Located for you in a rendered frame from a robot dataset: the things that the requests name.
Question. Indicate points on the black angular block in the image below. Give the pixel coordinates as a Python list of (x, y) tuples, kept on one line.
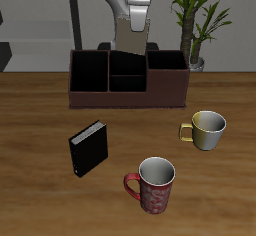
[(4, 56)]

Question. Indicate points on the dark brown desk caddy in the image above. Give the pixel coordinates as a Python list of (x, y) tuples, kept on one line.
[(165, 86)]

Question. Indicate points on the green pot plant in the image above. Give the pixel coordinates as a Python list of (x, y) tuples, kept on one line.
[(187, 30)]

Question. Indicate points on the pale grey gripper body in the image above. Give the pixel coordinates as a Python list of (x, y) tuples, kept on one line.
[(128, 41)]

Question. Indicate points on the white shelf unit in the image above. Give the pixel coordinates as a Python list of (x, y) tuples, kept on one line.
[(33, 26)]

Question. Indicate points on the yellow and white mug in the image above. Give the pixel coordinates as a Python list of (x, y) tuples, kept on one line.
[(208, 135)]

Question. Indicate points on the red patterned mug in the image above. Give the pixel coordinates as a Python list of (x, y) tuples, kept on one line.
[(155, 193)]

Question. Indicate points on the dark vertical post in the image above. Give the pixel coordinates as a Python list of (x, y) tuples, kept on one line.
[(75, 13)]

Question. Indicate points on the white plant pot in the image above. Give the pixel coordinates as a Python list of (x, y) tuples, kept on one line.
[(197, 65)]

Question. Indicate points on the black book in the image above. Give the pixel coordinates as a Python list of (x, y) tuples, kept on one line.
[(91, 151)]

